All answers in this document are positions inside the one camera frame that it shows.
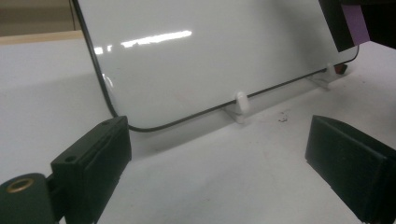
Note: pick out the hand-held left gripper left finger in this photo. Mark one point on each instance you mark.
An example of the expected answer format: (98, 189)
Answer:
(93, 165)

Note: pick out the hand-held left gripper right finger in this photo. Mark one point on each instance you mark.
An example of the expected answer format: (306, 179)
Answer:
(355, 161)

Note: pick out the purple eraser with black felt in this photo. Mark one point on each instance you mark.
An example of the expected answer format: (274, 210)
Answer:
(337, 25)

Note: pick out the white whiteboard with black frame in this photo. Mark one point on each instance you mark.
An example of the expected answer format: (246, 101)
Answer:
(202, 62)

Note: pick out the white plastic whiteboard stand foot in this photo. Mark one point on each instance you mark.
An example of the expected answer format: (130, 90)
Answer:
(330, 71)
(242, 101)

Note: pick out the light wooden board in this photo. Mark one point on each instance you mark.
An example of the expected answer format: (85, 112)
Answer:
(37, 37)

